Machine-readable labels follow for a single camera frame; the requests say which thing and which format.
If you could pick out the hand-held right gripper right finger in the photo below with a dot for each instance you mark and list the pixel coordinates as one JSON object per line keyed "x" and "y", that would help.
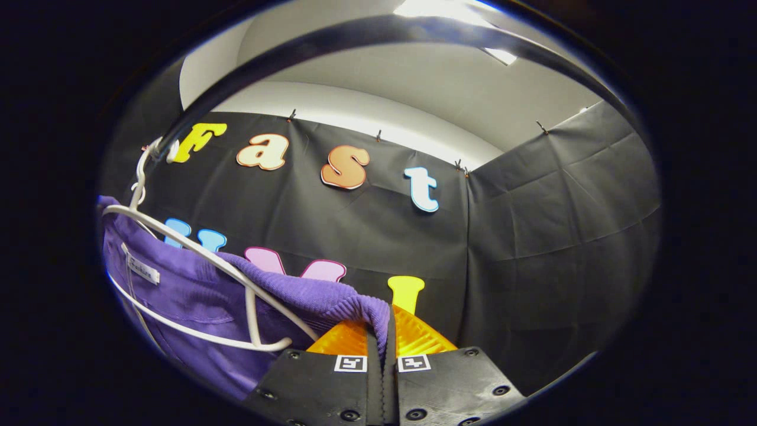
{"x": 455, "y": 384}

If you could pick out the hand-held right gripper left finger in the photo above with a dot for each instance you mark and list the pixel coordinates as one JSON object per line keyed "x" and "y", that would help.
{"x": 319, "y": 384}

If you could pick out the white clothes hanger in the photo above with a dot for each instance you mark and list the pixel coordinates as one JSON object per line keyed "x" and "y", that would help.
{"x": 253, "y": 313}

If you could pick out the purple jacket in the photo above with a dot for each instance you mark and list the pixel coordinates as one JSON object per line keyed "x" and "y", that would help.
{"x": 195, "y": 290}

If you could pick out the black backdrop cloth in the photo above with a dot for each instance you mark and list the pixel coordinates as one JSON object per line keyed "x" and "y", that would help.
{"x": 532, "y": 248}

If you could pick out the large ceiling light panel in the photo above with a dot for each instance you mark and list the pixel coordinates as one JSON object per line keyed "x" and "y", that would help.
{"x": 502, "y": 56}

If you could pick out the black clothes rail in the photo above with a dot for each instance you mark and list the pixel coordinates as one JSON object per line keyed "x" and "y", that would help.
{"x": 378, "y": 26}

